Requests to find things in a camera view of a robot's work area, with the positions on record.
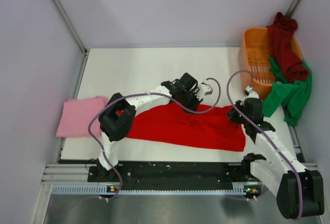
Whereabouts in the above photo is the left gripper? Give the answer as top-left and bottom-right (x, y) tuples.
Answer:
(179, 89), (203, 115)

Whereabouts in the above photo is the red teddy bear t-shirt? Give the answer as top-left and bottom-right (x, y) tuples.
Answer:
(127, 103), (246, 152)

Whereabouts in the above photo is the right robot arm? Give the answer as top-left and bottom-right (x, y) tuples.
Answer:
(227, 98), (324, 219)

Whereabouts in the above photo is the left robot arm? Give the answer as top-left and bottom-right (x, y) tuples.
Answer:
(98, 73), (205, 181)

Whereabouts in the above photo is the orange plastic basket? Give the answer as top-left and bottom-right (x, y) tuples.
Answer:
(238, 27), (303, 100)

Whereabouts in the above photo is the green t-shirt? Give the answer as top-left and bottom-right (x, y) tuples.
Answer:
(262, 56), (312, 126)

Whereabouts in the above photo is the dark red t-shirt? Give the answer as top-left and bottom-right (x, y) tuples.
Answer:
(267, 12), (309, 84)

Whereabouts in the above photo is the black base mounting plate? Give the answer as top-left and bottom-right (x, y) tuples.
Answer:
(88, 161), (262, 193)

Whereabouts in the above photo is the folded pink t-shirt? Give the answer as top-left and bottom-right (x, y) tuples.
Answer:
(56, 96), (108, 138)

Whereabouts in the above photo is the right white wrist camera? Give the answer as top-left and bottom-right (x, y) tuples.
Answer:
(244, 86), (259, 99)

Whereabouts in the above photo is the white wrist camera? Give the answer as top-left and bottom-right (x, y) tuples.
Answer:
(198, 78), (213, 97)
(244, 86), (259, 99)

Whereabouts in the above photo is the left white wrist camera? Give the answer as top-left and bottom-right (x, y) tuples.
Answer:
(198, 78), (213, 97)

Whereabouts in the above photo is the grey slotted cable duct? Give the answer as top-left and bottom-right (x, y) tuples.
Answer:
(52, 185), (246, 196)

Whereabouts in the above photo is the left corner aluminium post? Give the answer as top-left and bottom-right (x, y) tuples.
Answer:
(40, 0), (87, 54)

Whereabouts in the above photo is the aluminium frame rail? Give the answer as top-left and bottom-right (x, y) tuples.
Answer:
(41, 162), (324, 183)

